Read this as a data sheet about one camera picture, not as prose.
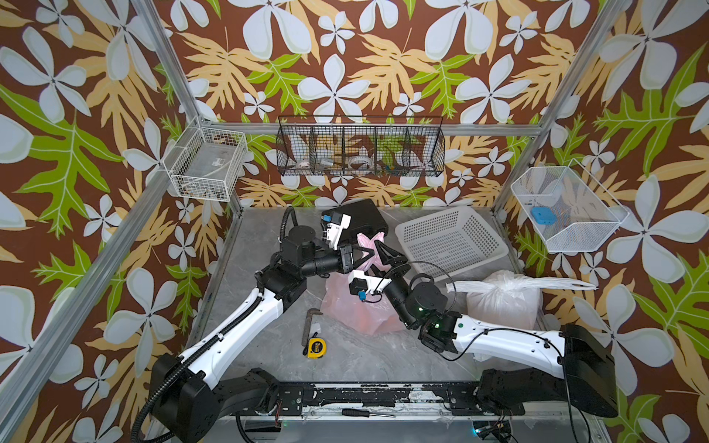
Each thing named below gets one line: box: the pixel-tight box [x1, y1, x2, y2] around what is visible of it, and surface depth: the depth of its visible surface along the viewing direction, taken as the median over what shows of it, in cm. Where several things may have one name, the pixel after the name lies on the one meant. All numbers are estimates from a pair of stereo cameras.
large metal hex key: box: [301, 308, 324, 347], surface depth 90 cm
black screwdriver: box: [341, 407, 397, 418], surface depth 74 cm
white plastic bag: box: [445, 270, 599, 331], surface depth 81 cm
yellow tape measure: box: [302, 331, 328, 360], surface depth 83 cm
